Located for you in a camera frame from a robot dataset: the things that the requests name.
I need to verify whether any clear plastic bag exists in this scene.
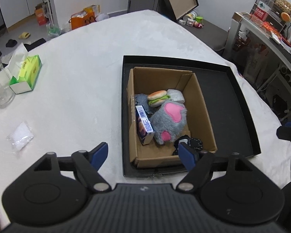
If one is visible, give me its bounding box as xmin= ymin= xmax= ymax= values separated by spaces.
xmin=7 ymin=121 xmax=35 ymax=154

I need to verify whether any yellow slipper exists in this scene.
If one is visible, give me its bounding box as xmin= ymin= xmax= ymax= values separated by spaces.
xmin=18 ymin=32 xmax=31 ymax=39

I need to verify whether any black curved desk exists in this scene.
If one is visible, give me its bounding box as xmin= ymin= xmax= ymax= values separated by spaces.
xmin=224 ymin=11 xmax=291 ymax=122

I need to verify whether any orange cardboard box on floor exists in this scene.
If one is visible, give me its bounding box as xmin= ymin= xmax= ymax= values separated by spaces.
xmin=35 ymin=3 xmax=48 ymax=26

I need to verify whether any brown cardboard box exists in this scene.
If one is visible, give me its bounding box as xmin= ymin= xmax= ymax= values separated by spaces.
xmin=123 ymin=67 xmax=217 ymax=168

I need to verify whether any green tissue box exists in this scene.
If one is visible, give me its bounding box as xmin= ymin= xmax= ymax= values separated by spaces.
xmin=8 ymin=44 xmax=42 ymax=94

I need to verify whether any black slipper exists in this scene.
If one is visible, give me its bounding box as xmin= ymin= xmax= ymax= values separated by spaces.
xmin=6 ymin=39 xmax=18 ymax=48

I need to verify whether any toy hamburger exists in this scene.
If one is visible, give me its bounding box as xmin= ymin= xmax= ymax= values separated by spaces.
xmin=147 ymin=90 xmax=170 ymax=108

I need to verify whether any black white knitted pouch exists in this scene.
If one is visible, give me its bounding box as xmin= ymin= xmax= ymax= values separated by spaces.
xmin=172 ymin=135 xmax=203 ymax=156

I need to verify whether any clear glass jar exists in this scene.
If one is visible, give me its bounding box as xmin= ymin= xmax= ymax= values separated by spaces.
xmin=0 ymin=59 xmax=15 ymax=108

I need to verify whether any orange shopping bag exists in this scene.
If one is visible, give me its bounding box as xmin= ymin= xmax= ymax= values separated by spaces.
xmin=69 ymin=5 xmax=100 ymax=30

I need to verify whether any woven basket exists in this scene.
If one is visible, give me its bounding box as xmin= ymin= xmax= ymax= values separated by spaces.
xmin=275 ymin=0 xmax=291 ymax=14

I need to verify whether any grey blue knitted cloth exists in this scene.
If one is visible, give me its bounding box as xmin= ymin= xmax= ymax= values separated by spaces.
xmin=134 ymin=94 xmax=157 ymax=117

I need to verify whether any black shallow tray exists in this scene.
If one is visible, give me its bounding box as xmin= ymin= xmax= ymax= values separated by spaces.
xmin=121 ymin=55 xmax=261 ymax=178

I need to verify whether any grey pink plush paw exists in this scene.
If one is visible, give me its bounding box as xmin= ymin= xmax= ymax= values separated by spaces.
xmin=150 ymin=100 xmax=187 ymax=145

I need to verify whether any large water bottle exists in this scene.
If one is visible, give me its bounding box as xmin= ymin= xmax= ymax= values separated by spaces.
xmin=251 ymin=0 xmax=275 ymax=23

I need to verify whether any blue tissue packet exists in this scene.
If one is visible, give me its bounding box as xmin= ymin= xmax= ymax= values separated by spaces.
xmin=135 ymin=105 xmax=155 ymax=146

